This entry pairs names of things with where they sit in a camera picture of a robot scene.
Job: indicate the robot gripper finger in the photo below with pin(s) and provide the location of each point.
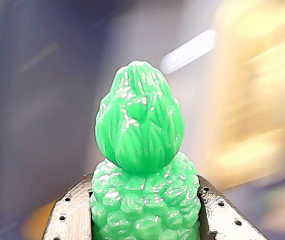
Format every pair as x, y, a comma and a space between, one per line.
225, 217
71, 215

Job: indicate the green toy pineapple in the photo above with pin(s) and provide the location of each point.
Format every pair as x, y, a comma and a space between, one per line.
142, 150

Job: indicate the orange object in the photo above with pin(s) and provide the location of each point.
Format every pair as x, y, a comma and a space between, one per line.
41, 220

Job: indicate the pale yellow object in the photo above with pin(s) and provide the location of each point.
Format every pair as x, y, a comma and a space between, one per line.
255, 100

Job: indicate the white elongated object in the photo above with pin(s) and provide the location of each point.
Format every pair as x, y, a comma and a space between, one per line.
187, 51

